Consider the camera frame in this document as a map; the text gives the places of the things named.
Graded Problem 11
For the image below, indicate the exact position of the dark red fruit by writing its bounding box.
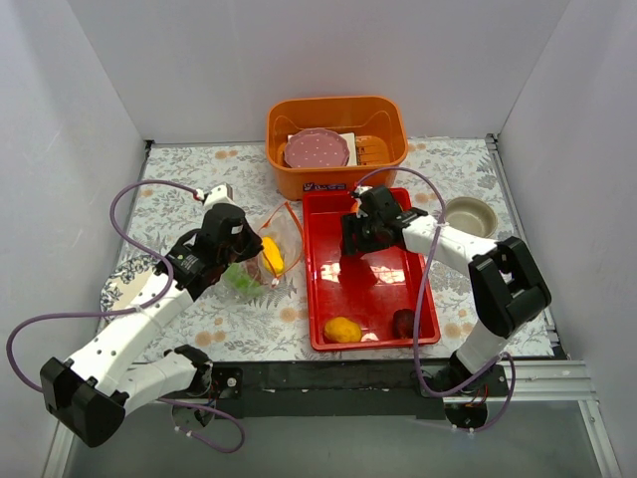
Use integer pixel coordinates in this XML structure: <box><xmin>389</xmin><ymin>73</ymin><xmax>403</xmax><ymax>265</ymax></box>
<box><xmin>392</xmin><ymin>309</ymin><xmax>415</xmax><ymax>340</ymax></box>

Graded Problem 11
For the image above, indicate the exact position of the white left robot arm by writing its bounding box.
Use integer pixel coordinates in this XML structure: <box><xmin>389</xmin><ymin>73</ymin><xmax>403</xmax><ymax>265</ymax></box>
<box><xmin>40</xmin><ymin>203</ymin><xmax>262</xmax><ymax>447</ymax></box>

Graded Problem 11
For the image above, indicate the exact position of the blue floral plate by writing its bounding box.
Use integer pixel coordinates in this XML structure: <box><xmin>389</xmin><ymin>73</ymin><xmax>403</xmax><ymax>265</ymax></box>
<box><xmin>100</xmin><ymin>255</ymin><xmax>157</xmax><ymax>312</ymax></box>

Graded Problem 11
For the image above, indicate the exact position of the green lettuce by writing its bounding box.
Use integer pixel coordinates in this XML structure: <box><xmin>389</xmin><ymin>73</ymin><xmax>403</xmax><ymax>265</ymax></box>
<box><xmin>222</xmin><ymin>263</ymin><xmax>265</xmax><ymax>300</ymax></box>

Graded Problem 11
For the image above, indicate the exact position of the yellow lemon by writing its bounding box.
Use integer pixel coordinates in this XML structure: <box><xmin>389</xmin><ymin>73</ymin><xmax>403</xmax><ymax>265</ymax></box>
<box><xmin>323</xmin><ymin>316</ymin><xmax>362</xmax><ymax>344</ymax></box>

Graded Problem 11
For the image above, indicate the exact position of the purple grape bunch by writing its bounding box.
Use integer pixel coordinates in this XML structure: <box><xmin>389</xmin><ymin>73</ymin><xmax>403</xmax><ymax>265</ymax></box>
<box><xmin>243</xmin><ymin>260</ymin><xmax>264</xmax><ymax>283</ymax></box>

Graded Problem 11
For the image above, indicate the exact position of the clear zip top bag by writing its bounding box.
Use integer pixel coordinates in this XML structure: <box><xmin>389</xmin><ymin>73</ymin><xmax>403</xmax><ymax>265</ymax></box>
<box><xmin>220</xmin><ymin>201</ymin><xmax>304</xmax><ymax>300</ymax></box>

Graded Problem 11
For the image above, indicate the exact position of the orange plastic bin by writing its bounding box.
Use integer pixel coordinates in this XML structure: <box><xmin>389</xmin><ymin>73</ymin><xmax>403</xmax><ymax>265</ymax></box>
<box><xmin>266</xmin><ymin>96</ymin><xmax>408</xmax><ymax>200</ymax></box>

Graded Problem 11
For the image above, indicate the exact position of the floral tablecloth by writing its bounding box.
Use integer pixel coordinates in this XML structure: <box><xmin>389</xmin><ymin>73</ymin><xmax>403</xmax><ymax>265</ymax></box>
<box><xmin>127</xmin><ymin>137</ymin><xmax>519</xmax><ymax>362</ymax></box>

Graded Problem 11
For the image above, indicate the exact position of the pink dotted plate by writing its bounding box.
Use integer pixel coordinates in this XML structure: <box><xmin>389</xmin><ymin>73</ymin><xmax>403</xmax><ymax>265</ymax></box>
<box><xmin>283</xmin><ymin>127</ymin><xmax>350</xmax><ymax>169</ymax></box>

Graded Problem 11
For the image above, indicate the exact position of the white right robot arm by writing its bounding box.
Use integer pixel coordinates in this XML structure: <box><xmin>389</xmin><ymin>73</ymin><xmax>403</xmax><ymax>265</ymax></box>
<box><xmin>341</xmin><ymin>186</ymin><xmax>551</xmax><ymax>396</ymax></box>

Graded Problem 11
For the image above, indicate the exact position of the red plastic tray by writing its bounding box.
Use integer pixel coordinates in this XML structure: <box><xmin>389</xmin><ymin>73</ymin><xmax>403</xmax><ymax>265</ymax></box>
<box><xmin>303</xmin><ymin>190</ymin><xmax>424</xmax><ymax>353</ymax></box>

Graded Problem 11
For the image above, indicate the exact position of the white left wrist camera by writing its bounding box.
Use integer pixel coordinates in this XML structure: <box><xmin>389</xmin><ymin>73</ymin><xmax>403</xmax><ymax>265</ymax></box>
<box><xmin>194</xmin><ymin>183</ymin><xmax>235</xmax><ymax>209</ymax></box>

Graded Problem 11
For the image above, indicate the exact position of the yellow corn cob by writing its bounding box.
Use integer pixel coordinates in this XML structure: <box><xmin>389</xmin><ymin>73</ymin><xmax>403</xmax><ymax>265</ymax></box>
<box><xmin>262</xmin><ymin>236</ymin><xmax>285</xmax><ymax>277</ymax></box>

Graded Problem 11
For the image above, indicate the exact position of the beige ceramic bowl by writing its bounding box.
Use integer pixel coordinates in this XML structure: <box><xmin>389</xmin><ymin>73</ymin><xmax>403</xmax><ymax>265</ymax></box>
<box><xmin>445</xmin><ymin>196</ymin><xmax>498</xmax><ymax>238</ymax></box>

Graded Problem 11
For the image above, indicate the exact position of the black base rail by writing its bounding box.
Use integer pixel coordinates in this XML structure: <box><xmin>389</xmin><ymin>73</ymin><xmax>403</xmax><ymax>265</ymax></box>
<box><xmin>197</xmin><ymin>359</ymin><xmax>446</xmax><ymax>420</ymax></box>

